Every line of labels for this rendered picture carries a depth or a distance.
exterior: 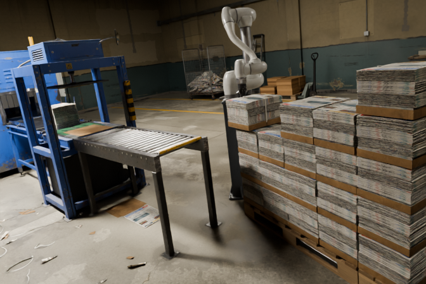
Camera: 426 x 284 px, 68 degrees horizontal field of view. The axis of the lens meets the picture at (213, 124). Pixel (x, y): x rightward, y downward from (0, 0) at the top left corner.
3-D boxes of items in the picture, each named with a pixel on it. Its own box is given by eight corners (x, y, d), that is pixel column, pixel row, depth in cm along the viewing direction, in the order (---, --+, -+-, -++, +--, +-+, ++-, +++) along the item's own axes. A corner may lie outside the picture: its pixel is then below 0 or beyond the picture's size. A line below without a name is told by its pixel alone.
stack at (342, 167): (276, 201, 304) (270, 117, 286) (396, 262, 204) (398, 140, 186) (243, 214, 286) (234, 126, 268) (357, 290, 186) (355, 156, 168)
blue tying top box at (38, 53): (104, 58, 343) (101, 38, 339) (47, 63, 301) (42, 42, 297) (85, 60, 374) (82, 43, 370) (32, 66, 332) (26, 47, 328)
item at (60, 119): (80, 123, 391) (76, 103, 385) (56, 129, 370) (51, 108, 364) (68, 122, 416) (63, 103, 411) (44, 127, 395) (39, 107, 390)
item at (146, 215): (169, 214, 303) (169, 213, 302) (145, 228, 283) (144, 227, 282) (146, 205, 328) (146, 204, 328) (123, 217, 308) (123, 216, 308)
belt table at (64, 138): (126, 132, 355) (125, 124, 353) (69, 149, 310) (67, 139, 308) (96, 128, 403) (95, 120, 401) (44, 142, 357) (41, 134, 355)
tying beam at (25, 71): (125, 64, 350) (123, 55, 348) (35, 75, 284) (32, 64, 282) (96, 68, 396) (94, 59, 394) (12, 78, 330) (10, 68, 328)
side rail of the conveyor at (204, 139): (209, 149, 261) (207, 135, 259) (205, 151, 258) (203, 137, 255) (123, 135, 353) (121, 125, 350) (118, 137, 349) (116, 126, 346)
